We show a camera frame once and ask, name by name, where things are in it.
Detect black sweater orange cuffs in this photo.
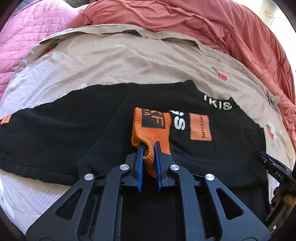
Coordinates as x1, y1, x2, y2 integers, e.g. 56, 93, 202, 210
1, 80, 268, 219

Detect right hand painted nails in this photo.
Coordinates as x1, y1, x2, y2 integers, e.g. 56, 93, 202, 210
269, 185, 295, 230

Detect beige strawberry print bedsheet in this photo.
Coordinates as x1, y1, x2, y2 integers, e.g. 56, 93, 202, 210
0, 24, 296, 235

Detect coral red duvet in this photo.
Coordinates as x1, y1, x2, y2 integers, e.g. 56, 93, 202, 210
83, 1, 295, 121

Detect pink quilted pillow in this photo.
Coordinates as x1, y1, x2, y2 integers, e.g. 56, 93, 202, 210
1, 1, 84, 94

